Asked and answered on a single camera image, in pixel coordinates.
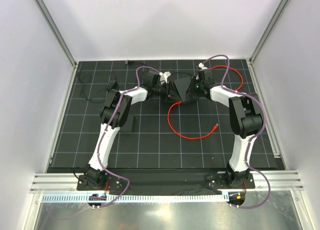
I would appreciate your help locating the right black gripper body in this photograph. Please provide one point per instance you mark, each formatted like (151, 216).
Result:
(195, 89)

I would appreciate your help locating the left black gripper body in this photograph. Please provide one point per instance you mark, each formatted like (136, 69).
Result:
(164, 91)

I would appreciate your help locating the black network switch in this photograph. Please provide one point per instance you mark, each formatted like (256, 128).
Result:
(128, 126)
(180, 91)

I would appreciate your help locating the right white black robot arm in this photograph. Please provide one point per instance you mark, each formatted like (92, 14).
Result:
(246, 118)

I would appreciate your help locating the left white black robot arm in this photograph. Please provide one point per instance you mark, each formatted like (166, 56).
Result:
(114, 115)

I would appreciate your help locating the small black plug adapter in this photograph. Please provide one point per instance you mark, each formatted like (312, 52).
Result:
(112, 85)

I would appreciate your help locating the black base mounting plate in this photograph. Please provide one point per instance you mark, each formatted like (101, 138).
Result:
(162, 181)

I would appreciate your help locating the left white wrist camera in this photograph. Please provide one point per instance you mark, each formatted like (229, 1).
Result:
(164, 77)

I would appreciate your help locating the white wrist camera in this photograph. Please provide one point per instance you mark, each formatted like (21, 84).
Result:
(164, 77)
(201, 66)

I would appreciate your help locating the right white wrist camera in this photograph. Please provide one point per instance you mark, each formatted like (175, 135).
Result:
(201, 66)

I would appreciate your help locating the right aluminium corner post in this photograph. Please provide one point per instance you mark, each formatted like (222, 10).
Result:
(269, 28)

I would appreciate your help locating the aluminium corner post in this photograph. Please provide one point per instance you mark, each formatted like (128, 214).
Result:
(269, 28)
(54, 29)

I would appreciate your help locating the aluminium front frame rail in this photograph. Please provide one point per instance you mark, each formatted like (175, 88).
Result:
(282, 180)

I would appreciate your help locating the left aluminium corner post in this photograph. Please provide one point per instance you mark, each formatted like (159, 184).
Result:
(54, 29)

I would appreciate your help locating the white slotted cable duct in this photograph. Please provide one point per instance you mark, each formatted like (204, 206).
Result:
(103, 199)

